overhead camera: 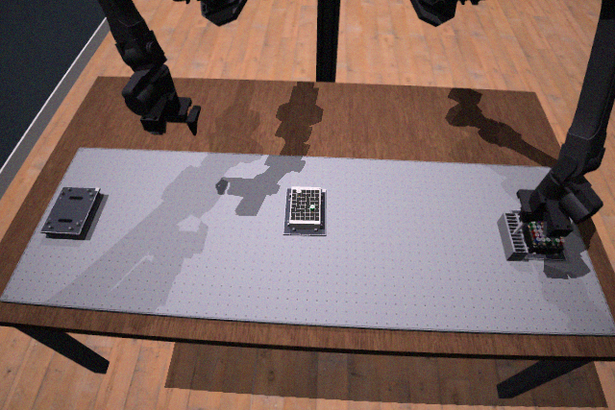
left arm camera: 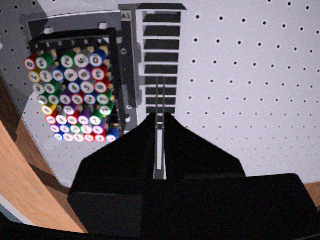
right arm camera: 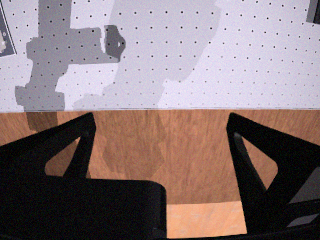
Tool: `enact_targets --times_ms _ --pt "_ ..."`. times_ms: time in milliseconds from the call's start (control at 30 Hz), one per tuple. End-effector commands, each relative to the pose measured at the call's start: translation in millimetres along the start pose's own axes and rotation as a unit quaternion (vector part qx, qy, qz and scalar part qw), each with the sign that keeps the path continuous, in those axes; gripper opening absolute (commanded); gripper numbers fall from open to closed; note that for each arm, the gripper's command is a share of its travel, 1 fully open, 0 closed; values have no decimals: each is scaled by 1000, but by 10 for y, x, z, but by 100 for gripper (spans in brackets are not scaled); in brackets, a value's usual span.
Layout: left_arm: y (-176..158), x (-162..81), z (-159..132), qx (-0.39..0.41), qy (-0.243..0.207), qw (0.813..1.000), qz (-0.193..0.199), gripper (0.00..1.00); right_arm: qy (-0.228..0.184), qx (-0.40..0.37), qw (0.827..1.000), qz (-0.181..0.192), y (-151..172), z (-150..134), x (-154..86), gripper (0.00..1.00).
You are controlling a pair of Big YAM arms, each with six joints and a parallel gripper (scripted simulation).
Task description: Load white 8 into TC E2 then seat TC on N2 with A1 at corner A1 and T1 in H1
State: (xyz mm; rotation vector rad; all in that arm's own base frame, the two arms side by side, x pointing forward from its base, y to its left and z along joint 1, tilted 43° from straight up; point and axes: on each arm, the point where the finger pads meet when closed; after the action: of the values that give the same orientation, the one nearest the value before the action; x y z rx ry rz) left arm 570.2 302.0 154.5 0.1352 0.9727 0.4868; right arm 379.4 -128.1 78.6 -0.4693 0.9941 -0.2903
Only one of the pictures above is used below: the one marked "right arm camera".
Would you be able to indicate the white tube carrier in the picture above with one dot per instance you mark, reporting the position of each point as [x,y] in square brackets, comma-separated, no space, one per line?
[1,39]

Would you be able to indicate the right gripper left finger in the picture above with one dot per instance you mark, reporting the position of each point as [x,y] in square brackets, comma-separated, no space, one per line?
[30,154]

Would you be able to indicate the grey perforated base plate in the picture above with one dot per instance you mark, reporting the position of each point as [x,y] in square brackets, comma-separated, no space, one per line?
[87,55]

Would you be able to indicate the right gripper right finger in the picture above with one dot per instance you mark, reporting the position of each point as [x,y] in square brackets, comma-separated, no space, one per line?
[297,180]

